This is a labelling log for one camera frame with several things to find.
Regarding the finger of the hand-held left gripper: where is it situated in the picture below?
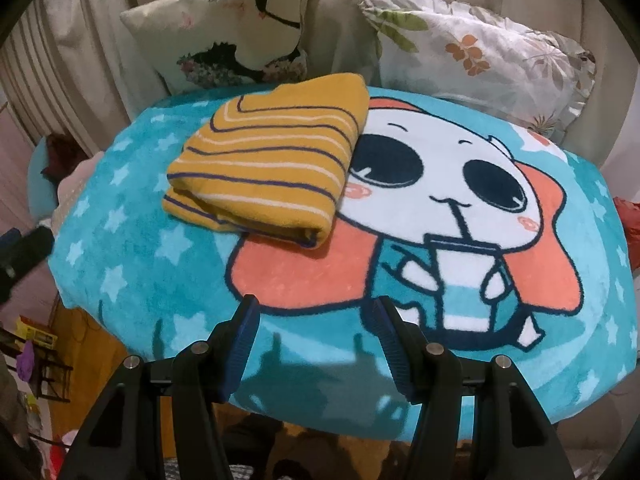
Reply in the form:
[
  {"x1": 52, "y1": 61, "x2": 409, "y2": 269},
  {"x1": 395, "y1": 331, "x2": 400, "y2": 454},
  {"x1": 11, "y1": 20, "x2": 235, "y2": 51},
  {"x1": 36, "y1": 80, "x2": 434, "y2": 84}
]
[{"x1": 0, "y1": 226, "x2": 54, "y2": 304}]

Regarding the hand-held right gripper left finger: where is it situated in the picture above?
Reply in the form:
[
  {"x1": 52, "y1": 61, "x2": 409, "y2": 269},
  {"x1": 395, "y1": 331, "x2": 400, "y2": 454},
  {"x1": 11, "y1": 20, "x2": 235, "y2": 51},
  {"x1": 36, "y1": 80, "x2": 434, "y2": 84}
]
[{"x1": 60, "y1": 294, "x2": 262, "y2": 480}]

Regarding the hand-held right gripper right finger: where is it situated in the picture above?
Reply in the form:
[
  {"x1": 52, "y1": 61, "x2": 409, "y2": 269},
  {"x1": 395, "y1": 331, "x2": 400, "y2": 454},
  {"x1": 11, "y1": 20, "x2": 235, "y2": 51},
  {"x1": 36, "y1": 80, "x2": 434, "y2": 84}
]
[{"x1": 369, "y1": 295, "x2": 576, "y2": 480}]

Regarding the mustard striped knit sweater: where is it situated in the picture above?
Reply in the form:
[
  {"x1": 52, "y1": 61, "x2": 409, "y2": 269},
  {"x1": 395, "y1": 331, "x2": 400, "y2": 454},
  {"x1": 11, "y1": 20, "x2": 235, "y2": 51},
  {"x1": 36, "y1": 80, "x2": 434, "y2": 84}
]
[{"x1": 162, "y1": 73, "x2": 371, "y2": 250}]

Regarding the teal round cushion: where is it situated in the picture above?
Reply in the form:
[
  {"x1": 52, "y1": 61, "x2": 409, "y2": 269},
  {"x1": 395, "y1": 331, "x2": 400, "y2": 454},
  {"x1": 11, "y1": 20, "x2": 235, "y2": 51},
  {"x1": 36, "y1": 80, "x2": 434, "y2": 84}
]
[{"x1": 27, "y1": 140, "x2": 58, "y2": 222}]

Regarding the yellow snack packet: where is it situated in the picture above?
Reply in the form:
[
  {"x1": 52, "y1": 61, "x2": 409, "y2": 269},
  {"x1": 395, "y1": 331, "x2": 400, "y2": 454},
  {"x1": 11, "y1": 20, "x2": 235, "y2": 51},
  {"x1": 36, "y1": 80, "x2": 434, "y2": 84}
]
[{"x1": 15, "y1": 315, "x2": 57, "y2": 352}]

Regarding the pale pink cushion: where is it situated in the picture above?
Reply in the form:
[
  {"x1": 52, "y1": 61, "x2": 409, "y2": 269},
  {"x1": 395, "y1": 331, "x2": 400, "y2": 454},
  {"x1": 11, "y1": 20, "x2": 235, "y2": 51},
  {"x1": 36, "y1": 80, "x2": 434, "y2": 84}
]
[{"x1": 54, "y1": 155, "x2": 103, "y2": 213}]

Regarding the purple plastic object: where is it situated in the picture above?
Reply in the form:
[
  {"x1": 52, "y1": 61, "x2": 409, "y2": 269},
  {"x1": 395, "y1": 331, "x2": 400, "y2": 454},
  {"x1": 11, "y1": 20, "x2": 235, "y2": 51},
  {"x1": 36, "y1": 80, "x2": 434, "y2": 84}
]
[{"x1": 17, "y1": 340, "x2": 39, "y2": 382}]

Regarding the dark red cloth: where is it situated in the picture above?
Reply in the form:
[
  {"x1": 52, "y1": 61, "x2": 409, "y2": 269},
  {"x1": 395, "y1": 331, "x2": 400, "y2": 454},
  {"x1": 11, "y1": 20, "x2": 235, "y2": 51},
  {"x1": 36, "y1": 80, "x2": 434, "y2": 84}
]
[{"x1": 42, "y1": 132, "x2": 87, "y2": 182}]

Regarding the grey checkered cloth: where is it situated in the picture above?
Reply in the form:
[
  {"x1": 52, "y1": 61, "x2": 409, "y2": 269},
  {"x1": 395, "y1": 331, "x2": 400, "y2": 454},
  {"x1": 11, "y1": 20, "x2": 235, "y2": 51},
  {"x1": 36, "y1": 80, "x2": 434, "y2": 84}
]
[{"x1": 165, "y1": 460, "x2": 262, "y2": 480}]

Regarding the black metal rack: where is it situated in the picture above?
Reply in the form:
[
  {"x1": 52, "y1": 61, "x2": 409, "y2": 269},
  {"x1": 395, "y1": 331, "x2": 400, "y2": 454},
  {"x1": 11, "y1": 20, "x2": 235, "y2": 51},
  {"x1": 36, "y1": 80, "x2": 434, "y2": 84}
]
[{"x1": 0, "y1": 327, "x2": 72, "y2": 404}]

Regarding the teal cartoon printed blanket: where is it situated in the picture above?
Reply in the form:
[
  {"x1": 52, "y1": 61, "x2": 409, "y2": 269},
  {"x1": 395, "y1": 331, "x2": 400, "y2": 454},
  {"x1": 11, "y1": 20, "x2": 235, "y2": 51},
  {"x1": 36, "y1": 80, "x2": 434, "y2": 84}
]
[{"x1": 47, "y1": 85, "x2": 640, "y2": 444}]

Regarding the beige pleated curtain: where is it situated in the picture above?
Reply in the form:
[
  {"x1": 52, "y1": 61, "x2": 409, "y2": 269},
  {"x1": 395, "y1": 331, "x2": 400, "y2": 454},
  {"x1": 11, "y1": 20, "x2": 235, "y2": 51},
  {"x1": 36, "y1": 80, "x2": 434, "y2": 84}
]
[{"x1": 0, "y1": 0, "x2": 137, "y2": 161}]

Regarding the red plastic bag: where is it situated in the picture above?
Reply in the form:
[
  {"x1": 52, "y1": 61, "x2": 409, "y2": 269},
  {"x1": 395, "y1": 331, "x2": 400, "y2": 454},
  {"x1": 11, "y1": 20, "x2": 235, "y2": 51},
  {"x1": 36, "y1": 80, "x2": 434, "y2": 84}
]
[{"x1": 612, "y1": 196, "x2": 640, "y2": 237}]

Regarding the white bird print cushion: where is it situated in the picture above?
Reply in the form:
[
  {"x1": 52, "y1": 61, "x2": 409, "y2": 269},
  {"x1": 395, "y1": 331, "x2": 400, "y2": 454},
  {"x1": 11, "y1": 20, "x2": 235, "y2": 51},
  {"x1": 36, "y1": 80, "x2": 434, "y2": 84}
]
[{"x1": 120, "y1": 0, "x2": 308, "y2": 96}]

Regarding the white floral ruffled pillow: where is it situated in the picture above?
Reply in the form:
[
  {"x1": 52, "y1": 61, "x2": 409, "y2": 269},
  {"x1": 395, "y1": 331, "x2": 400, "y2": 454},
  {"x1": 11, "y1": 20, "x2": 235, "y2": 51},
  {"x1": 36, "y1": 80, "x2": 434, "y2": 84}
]
[{"x1": 359, "y1": 0, "x2": 597, "y2": 142}]

